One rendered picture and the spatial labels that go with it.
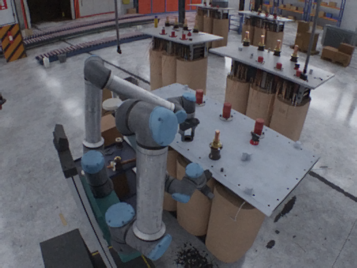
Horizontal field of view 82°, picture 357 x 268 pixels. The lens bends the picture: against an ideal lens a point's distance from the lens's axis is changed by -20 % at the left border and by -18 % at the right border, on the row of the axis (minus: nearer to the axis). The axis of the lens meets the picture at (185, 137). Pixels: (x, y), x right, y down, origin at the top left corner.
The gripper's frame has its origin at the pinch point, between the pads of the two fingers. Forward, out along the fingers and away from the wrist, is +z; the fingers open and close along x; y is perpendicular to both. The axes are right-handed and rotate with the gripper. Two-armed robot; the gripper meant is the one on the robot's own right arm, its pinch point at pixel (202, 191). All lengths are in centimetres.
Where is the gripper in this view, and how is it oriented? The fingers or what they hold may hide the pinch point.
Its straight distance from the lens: 159.6
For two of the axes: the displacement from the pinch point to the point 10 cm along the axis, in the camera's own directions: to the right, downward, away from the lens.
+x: 6.7, 5.3, -5.2
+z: 2.0, 5.4, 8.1
